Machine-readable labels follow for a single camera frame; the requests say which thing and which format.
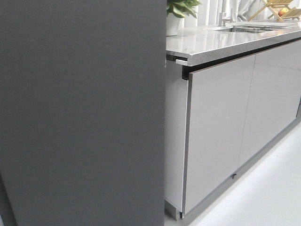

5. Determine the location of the dark grey fridge door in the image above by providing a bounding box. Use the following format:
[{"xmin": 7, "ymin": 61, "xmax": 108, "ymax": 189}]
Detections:
[{"xmin": 0, "ymin": 0, "xmax": 166, "ymax": 226}]

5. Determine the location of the grey kitchen counter cabinet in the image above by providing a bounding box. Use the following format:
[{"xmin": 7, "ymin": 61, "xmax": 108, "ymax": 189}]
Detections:
[{"xmin": 164, "ymin": 21, "xmax": 301, "ymax": 219}]

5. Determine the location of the white plant pot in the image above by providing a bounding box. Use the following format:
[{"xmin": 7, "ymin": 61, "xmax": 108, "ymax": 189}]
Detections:
[{"xmin": 166, "ymin": 13, "xmax": 182, "ymax": 36}]

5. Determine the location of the green potted plant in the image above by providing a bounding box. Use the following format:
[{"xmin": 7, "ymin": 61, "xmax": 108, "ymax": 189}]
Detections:
[{"xmin": 166, "ymin": 0, "xmax": 202, "ymax": 18}]

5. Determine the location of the steel sink faucet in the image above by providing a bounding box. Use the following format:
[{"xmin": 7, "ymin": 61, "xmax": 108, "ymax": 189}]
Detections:
[{"xmin": 218, "ymin": 8, "xmax": 234, "ymax": 26}]

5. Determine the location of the steel kitchen sink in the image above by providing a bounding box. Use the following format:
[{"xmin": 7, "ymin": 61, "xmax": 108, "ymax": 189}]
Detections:
[{"xmin": 208, "ymin": 24, "xmax": 293, "ymax": 33}]

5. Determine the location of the wooden dish rack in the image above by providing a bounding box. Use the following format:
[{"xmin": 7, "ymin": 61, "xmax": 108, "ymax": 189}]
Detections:
[{"xmin": 247, "ymin": 0, "xmax": 301, "ymax": 22}]

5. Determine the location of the orange fruit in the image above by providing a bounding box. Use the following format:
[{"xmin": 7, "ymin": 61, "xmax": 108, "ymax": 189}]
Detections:
[{"xmin": 278, "ymin": 8, "xmax": 289, "ymax": 16}]

